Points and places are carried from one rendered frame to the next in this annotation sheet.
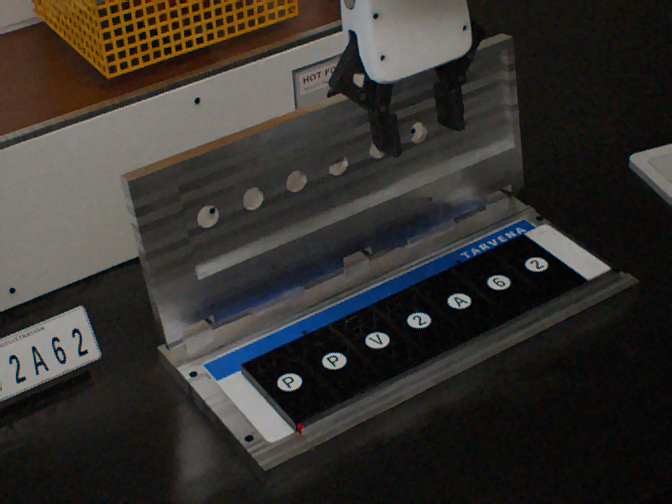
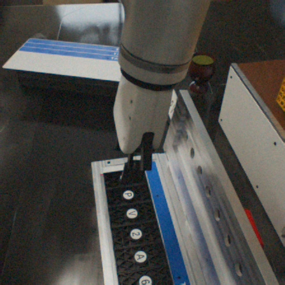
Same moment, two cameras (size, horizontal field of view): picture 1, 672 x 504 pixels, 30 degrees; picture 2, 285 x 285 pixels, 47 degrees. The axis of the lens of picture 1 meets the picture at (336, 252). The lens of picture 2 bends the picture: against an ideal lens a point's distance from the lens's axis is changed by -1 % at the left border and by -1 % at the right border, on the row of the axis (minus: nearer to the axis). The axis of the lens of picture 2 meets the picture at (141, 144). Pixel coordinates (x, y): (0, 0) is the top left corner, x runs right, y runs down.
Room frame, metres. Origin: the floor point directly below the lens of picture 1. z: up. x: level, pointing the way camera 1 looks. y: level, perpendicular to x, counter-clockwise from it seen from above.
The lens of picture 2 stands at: (1.06, -0.39, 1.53)
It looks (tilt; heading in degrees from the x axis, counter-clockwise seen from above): 45 degrees down; 111
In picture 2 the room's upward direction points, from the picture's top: straight up
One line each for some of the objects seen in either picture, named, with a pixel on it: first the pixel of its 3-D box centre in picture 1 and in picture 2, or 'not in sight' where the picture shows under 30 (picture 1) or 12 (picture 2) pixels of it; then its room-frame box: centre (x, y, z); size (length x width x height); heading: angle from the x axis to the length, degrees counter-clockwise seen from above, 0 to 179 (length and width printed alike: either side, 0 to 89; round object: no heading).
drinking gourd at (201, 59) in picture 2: not in sight; (200, 73); (0.93, 0.50, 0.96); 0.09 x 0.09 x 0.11
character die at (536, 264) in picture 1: (536, 269); not in sight; (1.01, -0.20, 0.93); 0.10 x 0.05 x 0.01; 31
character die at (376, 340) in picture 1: (377, 345); (132, 214); (0.91, -0.03, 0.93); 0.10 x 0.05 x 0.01; 31
